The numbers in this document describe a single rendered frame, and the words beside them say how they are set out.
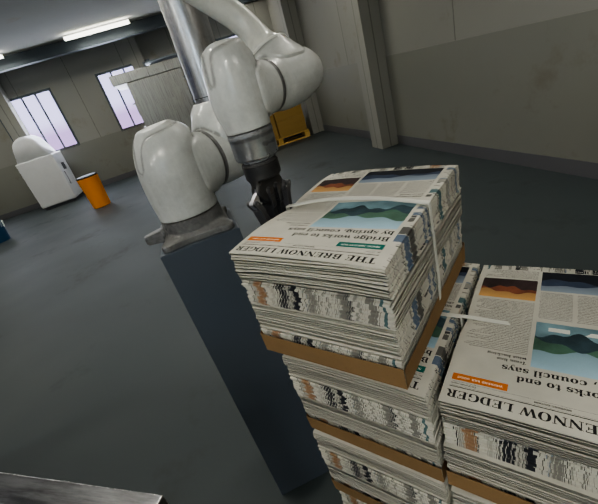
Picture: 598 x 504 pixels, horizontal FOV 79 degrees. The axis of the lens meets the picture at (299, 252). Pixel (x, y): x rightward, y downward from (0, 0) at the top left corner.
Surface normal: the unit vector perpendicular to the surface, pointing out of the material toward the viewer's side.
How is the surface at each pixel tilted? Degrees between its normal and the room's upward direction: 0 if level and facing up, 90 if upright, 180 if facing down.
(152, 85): 90
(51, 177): 90
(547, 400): 1
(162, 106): 90
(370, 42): 90
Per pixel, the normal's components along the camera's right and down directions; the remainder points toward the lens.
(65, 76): 0.30, 0.36
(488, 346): -0.28, -0.86
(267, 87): 0.80, 0.09
